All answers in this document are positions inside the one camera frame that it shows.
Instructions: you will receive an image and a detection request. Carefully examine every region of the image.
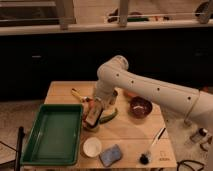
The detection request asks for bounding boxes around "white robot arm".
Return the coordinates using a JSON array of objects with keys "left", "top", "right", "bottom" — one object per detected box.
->
[{"left": 94, "top": 55, "right": 213, "bottom": 135}]

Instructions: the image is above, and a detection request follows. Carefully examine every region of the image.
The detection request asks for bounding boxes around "green plastic tray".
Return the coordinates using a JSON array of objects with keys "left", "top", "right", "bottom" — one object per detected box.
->
[{"left": 21, "top": 104, "right": 83, "bottom": 166}]

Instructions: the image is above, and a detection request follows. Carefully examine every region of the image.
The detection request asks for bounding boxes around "orange fruit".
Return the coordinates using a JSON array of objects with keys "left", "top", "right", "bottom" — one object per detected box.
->
[{"left": 88, "top": 101, "right": 94, "bottom": 109}]

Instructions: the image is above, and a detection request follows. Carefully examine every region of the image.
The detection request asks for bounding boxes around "green cucumber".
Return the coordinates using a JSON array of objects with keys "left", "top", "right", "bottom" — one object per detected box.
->
[{"left": 99, "top": 108, "right": 118, "bottom": 124}]

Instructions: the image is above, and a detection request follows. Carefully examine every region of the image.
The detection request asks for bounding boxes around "metal cup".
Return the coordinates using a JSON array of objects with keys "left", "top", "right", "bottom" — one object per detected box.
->
[{"left": 112, "top": 90, "right": 118, "bottom": 105}]

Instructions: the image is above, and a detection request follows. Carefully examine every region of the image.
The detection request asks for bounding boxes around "yellow banana toy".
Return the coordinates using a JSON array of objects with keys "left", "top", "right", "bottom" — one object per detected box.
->
[{"left": 71, "top": 88, "right": 92, "bottom": 102}]

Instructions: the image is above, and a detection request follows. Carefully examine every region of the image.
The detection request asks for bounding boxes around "orange bowl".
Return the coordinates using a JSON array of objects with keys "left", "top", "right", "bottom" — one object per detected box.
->
[{"left": 123, "top": 90, "right": 137, "bottom": 98}]

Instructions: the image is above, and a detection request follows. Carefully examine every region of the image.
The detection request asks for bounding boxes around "dark red bowl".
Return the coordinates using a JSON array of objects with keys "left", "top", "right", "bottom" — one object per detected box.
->
[{"left": 129, "top": 96, "right": 153, "bottom": 118}]

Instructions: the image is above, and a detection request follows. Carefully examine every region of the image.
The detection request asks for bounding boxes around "small white bowl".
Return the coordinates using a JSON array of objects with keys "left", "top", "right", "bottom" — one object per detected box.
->
[{"left": 83, "top": 137, "right": 102, "bottom": 158}]

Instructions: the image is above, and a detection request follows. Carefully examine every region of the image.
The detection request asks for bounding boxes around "wooden table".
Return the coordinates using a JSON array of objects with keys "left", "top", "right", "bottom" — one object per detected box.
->
[{"left": 45, "top": 81, "right": 176, "bottom": 170}]

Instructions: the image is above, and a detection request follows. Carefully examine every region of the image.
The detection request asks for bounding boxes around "blue sponge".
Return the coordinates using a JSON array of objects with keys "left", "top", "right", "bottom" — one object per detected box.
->
[{"left": 99, "top": 144, "right": 123, "bottom": 167}]

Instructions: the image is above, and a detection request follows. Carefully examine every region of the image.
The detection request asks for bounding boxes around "black dish brush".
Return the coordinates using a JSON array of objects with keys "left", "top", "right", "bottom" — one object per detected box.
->
[{"left": 139, "top": 127, "right": 166, "bottom": 165}]

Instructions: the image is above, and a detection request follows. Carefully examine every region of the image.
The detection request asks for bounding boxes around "black stand left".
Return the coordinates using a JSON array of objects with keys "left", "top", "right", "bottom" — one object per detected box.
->
[{"left": 0, "top": 126, "right": 26, "bottom": 171}]

